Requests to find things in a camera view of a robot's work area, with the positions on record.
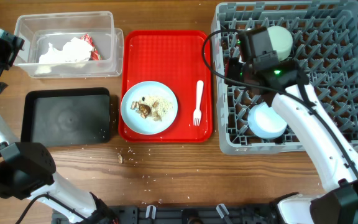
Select mint green bowl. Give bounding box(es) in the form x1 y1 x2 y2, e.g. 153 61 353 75
267 26 293 61

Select light blue bowl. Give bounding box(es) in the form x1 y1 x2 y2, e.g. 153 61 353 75
247 102 288 139

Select white napkin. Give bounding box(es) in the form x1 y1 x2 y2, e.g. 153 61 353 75
39 37 94 63

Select red snack wrapper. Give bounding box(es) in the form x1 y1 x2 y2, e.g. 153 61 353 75
80 34 101 60

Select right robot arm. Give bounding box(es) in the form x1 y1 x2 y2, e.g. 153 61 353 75
227 27 358 223

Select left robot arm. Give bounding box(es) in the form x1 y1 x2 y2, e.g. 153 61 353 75
0 29 119 223

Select grey dishwasher rack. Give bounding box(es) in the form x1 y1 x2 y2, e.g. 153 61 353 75
211 1 358 155

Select clear plastic waste bin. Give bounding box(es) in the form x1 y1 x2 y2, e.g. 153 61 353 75
14 11 124 78

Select red serving tray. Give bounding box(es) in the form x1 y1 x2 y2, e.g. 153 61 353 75
118 30 213 142

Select white plastic fork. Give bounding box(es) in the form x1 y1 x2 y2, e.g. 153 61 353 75
193 80 204 126

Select black plastic tray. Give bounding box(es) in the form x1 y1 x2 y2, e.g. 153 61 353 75
21 87 110 147

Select food scraps on plate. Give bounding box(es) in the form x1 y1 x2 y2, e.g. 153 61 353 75
131 96 162 121

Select light blue plate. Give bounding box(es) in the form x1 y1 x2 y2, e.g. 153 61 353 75
121 81 178 135

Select food crumb on table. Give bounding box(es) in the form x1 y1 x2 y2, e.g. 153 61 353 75
117 154 124 164

